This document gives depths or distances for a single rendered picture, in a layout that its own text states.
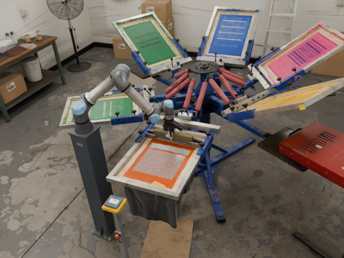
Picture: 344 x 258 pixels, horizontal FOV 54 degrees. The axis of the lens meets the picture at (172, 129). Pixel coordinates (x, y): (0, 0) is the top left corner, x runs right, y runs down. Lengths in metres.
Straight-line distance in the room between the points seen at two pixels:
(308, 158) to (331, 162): 0.15
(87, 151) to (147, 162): 0.49
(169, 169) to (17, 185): 2.30
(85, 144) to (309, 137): 1.76
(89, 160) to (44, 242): 1.14
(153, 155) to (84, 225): 1.25
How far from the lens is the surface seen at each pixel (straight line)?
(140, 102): 2.52
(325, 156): 2.64
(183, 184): 2.44
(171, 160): 2.70
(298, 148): 2.67
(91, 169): 2.89
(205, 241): 3.36
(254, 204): 3.71
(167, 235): 3.39
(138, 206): 2.81
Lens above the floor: 2.66
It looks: 34 degrees down
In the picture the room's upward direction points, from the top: 4 degrees counter-clockwise
